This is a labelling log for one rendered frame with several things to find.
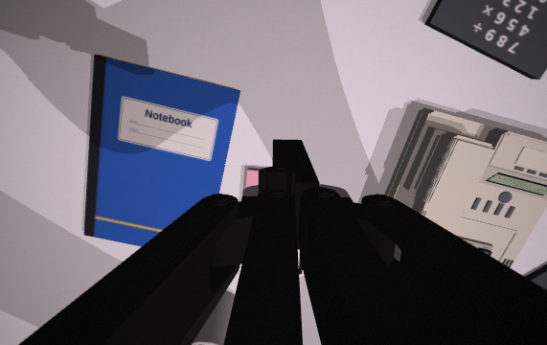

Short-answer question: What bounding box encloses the blue notebook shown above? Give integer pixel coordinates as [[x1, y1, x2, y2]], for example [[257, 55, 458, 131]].
[[84, 55, 240, 246]]

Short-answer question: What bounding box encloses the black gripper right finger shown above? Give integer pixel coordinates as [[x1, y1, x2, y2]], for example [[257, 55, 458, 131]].
[[287, 140, 547, 345]]

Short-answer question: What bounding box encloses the pink sticky note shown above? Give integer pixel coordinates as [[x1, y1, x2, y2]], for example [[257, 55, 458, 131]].
[[246, 168, 260, 187]]

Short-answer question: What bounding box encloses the grey mug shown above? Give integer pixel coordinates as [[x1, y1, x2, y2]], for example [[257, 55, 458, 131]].
[[192, 291, 235, 345]]

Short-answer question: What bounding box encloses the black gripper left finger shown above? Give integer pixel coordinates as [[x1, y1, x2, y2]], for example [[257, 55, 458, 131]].
[[18, 140, 303, 345]]

